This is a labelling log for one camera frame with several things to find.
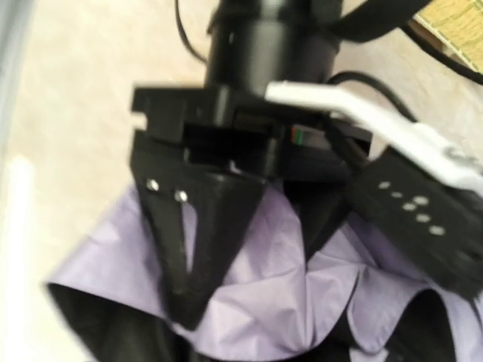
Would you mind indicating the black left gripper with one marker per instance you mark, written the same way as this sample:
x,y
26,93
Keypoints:
x,y
199,213

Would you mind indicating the lilac umbrella with black lining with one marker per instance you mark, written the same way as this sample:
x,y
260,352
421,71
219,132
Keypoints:
x,y
355,299

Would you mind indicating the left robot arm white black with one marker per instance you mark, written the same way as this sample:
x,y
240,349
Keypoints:
x,y
256,42

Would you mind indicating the woven bamboo tray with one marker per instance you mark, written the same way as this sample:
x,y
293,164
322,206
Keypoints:
x,y
457,24

